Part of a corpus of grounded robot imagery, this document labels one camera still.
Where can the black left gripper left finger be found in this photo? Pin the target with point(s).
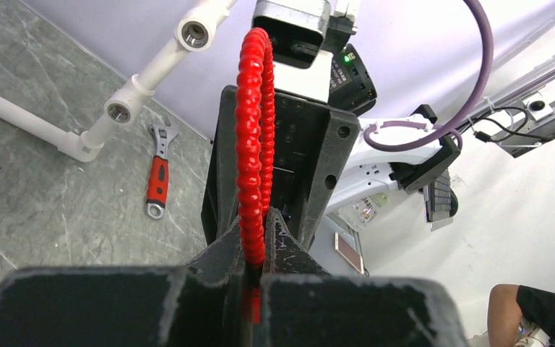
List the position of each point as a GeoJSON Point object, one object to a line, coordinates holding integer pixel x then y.
{"type": "Point", "coordinates": [199, 303]}

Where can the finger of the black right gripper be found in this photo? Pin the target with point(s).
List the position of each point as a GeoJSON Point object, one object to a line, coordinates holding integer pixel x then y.
{"type": "Point", "coordinates": [219, 207]}
{"type": "Point", "coordinates": [312, 144]}

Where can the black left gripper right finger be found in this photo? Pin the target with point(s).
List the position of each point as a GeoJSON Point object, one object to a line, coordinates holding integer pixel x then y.
{"type": "Point", "coordinates": [301, 304]}

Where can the person's forearm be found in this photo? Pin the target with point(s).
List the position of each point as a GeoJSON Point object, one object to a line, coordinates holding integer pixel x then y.
{"type": "Point", "coordinates": [504, 315]}

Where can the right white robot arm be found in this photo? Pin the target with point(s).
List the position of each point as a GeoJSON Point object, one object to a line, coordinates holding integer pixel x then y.
{"type": "Point", "coordinates": [367, 170]}

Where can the pink smartphone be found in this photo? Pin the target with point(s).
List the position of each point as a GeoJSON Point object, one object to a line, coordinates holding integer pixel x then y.
{"type": "Point", "coordinates": [351, 256]}

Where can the red handled wrench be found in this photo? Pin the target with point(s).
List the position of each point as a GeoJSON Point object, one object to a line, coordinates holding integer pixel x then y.
{"type": "Point", "coordinates": [158, 180]}

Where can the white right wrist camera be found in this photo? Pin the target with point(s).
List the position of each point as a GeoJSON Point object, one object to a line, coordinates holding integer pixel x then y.
{"type": "Point", "coordinates": [305, 37]}

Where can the white pvc pipe frame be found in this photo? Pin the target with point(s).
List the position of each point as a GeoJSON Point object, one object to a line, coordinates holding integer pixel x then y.
{"type": "Point", "coordinates": [61, 61]}

